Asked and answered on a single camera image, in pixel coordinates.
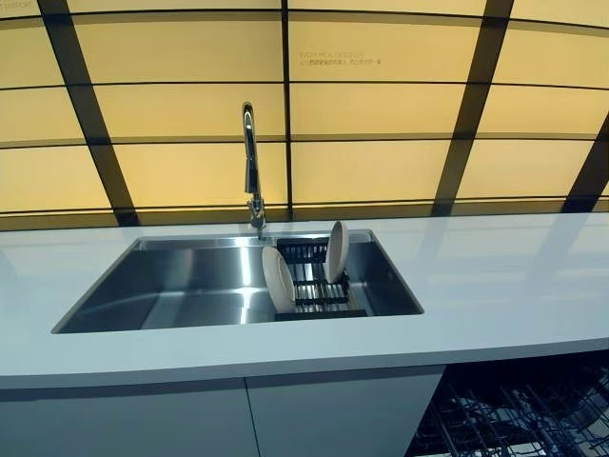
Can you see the cream round plate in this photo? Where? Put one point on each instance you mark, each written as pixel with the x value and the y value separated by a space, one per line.
pixel 278 281
pixel 337 252

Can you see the black built-in dishwasher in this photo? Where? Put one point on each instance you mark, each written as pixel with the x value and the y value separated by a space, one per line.
pixel 457 381

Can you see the black sink dish rack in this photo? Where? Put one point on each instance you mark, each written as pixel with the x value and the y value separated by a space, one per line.
pixel 314 290

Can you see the chrome kitchen faucet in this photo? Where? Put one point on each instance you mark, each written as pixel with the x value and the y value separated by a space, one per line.
pixel 252 166

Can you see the stainless steel sink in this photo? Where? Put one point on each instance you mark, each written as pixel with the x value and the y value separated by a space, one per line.
pixel 190 285

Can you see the white cabinet door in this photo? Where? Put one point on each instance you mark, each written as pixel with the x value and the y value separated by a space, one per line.
pixel 342 414
pixel 119 423

